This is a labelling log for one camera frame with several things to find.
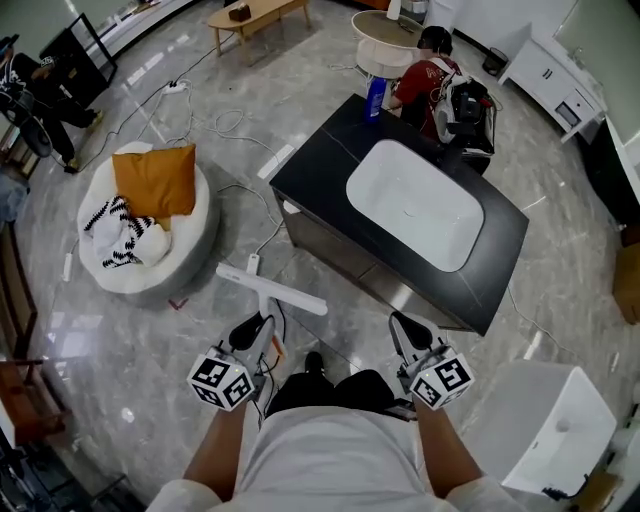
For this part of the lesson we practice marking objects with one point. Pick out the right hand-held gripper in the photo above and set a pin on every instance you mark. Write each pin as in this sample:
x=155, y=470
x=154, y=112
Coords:
x=440, y=380

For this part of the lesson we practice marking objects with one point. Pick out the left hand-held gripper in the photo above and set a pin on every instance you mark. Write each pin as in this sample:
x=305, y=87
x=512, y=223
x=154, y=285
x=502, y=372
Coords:
x=222, y=380

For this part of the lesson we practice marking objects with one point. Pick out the white squeegee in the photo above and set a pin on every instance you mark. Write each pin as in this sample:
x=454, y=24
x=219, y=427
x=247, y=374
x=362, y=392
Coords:
x=280, y=292

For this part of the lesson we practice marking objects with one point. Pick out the person's left forearm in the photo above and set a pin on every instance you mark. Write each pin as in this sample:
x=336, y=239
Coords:
x=215, y=450

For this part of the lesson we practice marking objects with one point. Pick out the person's right forearm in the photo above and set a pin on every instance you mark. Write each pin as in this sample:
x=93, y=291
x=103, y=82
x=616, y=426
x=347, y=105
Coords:
x=445, y=450

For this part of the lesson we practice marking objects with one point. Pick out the white power strip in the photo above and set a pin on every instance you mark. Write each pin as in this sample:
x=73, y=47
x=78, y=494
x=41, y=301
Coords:
x=175, y=88
x=253, y=263

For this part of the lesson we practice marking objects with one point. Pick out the person's black shoe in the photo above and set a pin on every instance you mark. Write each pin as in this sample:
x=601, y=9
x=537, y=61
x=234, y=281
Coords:
x=314, y=361

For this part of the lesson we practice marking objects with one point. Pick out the person's black trousers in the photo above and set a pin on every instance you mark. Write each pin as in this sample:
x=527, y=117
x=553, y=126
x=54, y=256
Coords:
x=350, y=390

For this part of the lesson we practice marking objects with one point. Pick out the white round beanbag chair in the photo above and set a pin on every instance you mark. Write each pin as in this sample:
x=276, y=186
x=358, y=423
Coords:
x=185, y=250

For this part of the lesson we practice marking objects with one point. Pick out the white sink basin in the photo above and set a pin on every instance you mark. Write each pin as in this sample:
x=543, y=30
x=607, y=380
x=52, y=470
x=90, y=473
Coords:
x=415, y=205

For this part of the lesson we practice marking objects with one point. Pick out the person's white shirt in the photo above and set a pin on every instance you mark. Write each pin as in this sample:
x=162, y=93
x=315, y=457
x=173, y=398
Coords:
x=330, y=460

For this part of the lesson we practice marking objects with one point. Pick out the black vanity cabinet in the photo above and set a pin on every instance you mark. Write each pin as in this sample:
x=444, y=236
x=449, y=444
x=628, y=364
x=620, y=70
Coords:
x=320, y=165

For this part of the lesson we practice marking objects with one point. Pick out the black and white patterned blanket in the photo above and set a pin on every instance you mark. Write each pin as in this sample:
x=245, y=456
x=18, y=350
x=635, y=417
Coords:
x=120, y=235

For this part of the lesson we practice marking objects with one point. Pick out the orange cushion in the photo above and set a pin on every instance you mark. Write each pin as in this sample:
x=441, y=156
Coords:
x=155, y=177

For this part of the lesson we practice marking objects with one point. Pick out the white ceramic toilet tank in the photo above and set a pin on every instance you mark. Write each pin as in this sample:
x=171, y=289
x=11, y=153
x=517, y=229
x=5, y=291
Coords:
x=560, y=425

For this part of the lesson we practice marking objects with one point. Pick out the blue bottle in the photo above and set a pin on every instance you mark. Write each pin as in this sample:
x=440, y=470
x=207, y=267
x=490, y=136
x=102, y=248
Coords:
x=375, y=100

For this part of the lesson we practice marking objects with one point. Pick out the brown cardboard box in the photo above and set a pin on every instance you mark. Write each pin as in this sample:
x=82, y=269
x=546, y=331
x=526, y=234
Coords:
x=629, y=285

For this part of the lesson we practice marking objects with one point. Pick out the brown wooden furniture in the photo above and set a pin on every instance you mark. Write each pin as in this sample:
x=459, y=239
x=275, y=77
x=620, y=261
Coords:
x=17, y=300

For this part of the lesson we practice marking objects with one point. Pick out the black waste bin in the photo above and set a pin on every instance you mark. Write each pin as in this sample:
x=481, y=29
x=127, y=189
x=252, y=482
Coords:
x=495, y=61

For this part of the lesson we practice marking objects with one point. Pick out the white round side table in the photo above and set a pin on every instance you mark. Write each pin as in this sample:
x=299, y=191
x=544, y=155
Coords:
x=385, y=35

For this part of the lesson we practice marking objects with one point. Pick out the white cabinet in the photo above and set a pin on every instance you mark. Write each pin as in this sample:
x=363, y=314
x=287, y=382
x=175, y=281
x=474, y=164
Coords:
x=545, y=75

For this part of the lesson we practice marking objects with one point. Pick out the wooden oval coffee table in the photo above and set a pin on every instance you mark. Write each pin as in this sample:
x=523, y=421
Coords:
x=260, y=15

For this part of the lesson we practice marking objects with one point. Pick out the brown tissue box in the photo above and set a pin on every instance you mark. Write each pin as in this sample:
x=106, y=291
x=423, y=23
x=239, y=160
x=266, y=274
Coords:
x=239, y=12

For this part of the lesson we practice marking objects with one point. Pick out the black frame stand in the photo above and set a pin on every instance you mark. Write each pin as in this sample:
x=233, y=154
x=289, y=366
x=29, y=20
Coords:
x=75, y=55

